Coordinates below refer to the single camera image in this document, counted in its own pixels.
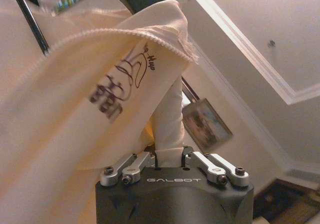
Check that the dark wooden furniture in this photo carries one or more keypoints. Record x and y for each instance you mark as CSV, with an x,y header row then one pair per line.
x,y
285,201

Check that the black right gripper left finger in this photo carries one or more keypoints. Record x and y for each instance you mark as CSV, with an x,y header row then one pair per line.
x,y
130,168

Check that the white ceiling moulding frame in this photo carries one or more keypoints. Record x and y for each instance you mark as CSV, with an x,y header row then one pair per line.
x,y
240,39

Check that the framed landscape picture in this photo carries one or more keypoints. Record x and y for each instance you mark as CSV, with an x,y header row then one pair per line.
x,y
206,124

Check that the black metal rack pole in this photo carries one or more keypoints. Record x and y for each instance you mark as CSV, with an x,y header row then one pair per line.
x,y
30,19

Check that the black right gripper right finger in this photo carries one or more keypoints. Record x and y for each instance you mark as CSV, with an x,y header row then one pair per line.
x,y
215,167

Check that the cream printed t-shirt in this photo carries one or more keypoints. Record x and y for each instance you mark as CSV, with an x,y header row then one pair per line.
x,y
75,109

